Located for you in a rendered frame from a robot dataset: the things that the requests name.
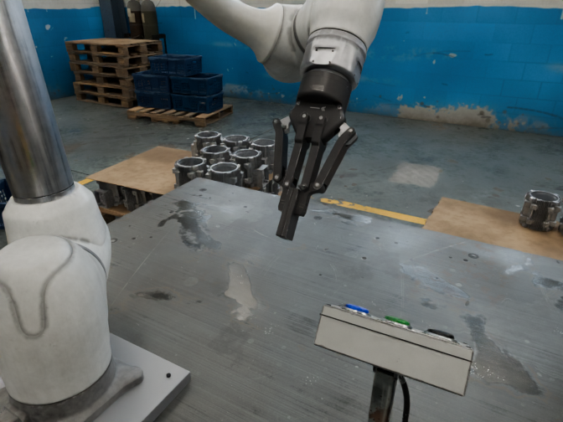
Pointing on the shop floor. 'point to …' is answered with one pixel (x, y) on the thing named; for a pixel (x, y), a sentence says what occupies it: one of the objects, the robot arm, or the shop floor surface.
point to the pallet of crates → (176, 77)
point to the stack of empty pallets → (111, 68)
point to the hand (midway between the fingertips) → (290, 213)
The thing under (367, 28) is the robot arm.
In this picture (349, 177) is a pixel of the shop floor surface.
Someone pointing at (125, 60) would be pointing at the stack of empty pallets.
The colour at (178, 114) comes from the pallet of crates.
